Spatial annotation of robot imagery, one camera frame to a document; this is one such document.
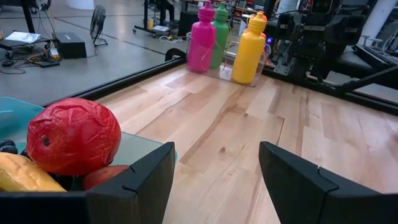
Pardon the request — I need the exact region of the teal plastic bin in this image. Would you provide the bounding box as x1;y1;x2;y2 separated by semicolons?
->
0;96;178;167

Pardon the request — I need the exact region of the orange squeeze bottle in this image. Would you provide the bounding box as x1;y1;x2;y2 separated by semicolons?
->
243;9;269;42

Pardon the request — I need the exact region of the black floor fan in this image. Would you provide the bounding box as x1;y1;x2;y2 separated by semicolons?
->
89;4;109;48

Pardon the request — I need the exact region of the black box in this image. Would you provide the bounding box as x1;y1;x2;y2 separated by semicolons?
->
55;31;88;60

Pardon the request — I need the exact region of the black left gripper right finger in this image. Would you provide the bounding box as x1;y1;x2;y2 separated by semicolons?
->
258;141;398;224

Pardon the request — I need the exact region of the large red apple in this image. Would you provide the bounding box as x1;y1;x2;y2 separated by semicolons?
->
25;97;123;177

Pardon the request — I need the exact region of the black desk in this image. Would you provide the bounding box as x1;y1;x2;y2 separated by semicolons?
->
334;43;398;91

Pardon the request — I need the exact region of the black aluminium rig frame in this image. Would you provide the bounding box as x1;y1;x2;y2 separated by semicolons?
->
42;46;398;116

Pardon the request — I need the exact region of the green squeeze bottle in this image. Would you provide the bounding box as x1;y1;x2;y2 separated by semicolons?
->
210;1;231;70

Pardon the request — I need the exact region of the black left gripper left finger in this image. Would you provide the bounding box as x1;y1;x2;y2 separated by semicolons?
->
0;141;177;224

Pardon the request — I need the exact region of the black tower case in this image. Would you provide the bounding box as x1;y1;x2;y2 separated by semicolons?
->
177;11;200;37

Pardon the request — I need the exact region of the dark grape bunch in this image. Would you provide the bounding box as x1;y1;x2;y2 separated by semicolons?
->
0;139;19;155

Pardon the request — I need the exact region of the small clear plastic bin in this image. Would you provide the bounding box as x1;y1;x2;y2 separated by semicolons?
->
185;30;272;88

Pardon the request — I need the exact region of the pink squeeze bottle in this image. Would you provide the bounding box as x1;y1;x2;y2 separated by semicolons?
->
187;0;217;74

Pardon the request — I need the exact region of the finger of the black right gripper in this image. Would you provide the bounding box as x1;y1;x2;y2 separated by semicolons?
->
307;46;327;82
287;46;308;82

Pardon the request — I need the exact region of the yellow banana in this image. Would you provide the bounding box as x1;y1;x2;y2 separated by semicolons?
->
0;151;67;192

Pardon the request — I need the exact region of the yellow squeeze bottle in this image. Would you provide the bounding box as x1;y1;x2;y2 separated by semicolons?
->
230;11;269;85

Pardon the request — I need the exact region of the white paper stack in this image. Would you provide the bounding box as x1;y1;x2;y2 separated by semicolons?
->
4;30;42;45

